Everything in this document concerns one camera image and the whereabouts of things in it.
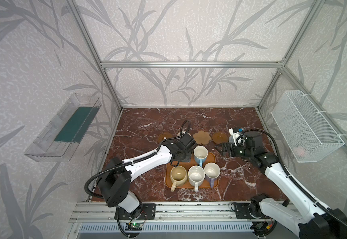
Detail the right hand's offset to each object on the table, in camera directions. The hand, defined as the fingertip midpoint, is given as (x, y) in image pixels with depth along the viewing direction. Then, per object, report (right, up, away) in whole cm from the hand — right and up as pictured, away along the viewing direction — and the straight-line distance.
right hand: (220, 142), depth 79 cm
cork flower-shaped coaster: (-7, 0, +23) cm, 24 cm away
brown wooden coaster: (-34, +1, +24) cm, 42 cm away
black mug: (-24, -9, -9) cm, 27 cm away
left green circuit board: (-44, -40, -8) cm, 60 cm away
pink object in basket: (+37, -3, -7) cm, 38 cm away
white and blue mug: (-9, -10, +12) cm, 18 cm away
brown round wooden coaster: (+5, 0, +23) cm, 24 cm away
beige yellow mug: (-23, -20, +5) cm, 31 cm away
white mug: (-12, -20, +5) cm, 24 cm away
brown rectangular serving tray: (-2, -12, +12) cm, 17 cm away
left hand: (-17, -7, +5) cm, 19 cm away
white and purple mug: (-3, -18, +7) cm, 20 cm away
